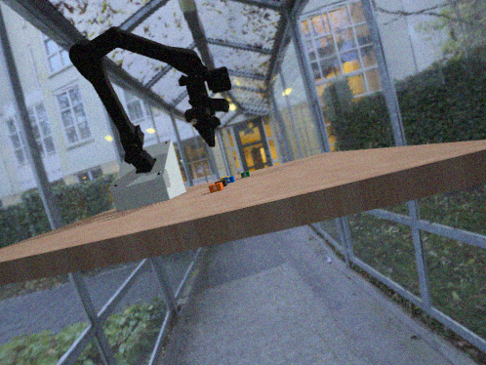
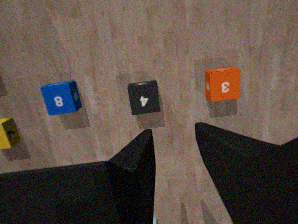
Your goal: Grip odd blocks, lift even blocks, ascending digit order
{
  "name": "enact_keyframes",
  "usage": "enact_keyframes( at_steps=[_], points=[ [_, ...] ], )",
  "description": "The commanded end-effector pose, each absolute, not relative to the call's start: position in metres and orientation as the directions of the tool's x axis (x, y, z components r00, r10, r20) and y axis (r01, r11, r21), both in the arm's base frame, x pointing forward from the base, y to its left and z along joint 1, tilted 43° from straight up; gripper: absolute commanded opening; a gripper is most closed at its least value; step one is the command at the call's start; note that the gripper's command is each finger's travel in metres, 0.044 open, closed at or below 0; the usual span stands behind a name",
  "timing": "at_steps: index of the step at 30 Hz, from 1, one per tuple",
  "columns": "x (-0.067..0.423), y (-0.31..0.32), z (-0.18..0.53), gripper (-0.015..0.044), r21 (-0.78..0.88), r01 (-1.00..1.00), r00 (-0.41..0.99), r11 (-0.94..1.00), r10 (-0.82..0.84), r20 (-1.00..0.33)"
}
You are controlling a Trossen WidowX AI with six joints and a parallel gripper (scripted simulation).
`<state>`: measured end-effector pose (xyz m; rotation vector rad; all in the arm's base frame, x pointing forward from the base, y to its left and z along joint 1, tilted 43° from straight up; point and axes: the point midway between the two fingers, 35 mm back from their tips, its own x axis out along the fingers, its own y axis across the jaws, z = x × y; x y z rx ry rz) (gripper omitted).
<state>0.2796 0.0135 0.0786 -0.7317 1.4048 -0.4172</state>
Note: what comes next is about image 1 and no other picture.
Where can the orange block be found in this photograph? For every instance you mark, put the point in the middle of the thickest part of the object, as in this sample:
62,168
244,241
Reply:
216,187

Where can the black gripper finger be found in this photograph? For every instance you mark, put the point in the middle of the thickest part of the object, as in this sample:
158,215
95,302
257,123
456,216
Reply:
204,129
214,126

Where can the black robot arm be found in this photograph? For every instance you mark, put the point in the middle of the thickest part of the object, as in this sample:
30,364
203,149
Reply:
87,56

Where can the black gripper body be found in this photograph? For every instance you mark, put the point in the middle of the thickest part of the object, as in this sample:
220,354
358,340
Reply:
198,111

